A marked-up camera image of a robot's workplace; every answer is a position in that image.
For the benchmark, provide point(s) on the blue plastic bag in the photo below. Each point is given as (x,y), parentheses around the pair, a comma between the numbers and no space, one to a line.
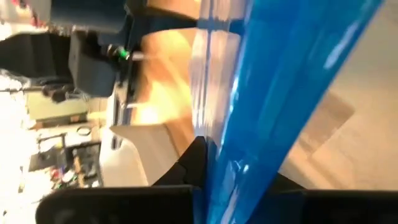
(273,93)

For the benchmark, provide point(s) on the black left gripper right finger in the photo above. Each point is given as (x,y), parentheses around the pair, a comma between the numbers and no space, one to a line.
(342,207)

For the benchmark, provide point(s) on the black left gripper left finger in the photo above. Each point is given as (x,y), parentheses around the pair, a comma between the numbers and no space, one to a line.
(124,205)

